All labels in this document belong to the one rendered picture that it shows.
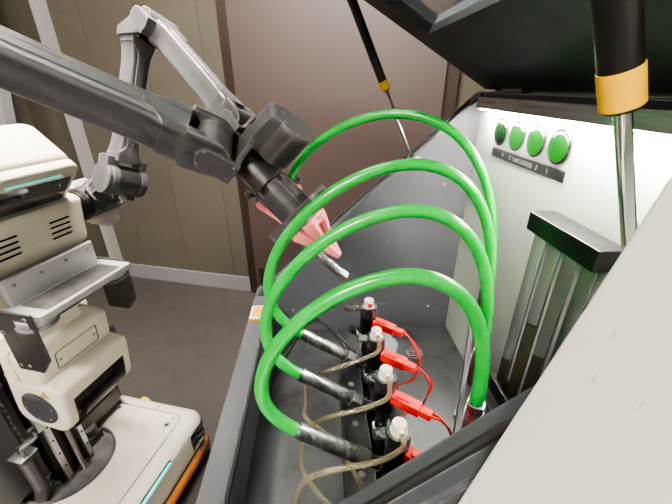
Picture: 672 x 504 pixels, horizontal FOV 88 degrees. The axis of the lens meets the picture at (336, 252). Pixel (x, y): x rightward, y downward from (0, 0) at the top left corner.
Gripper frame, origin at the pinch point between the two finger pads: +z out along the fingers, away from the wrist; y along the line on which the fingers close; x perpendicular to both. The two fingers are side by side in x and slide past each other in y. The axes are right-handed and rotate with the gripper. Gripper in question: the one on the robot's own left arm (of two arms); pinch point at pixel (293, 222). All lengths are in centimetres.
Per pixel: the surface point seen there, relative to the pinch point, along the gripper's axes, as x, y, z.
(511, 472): -28, -26, 35
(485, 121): -31.9, 34.3, -1.6
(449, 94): -16, 145, -61
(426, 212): -27.5, -13.7, 17.0
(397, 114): -26.5, 1.8, -1.1
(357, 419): 4.0, -5.0, 35.3
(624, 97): -43, -26, 21
